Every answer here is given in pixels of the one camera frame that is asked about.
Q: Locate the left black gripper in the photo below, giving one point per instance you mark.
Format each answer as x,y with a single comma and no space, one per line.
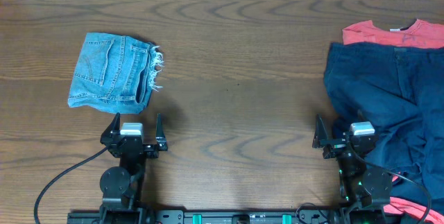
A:
132,148

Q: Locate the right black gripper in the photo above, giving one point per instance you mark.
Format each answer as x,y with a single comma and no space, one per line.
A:
336,145

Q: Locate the dark navy blue shorts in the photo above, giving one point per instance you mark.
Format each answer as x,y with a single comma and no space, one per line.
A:
400,91

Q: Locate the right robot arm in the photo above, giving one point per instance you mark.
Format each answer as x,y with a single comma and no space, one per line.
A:
365,188

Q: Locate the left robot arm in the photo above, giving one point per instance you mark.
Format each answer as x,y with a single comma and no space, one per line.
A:
122,185

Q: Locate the folded light blue denim shorts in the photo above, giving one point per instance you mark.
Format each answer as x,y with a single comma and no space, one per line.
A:
115,74

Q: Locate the red orange t-shirt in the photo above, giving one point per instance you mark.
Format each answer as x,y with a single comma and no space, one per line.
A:
421,34

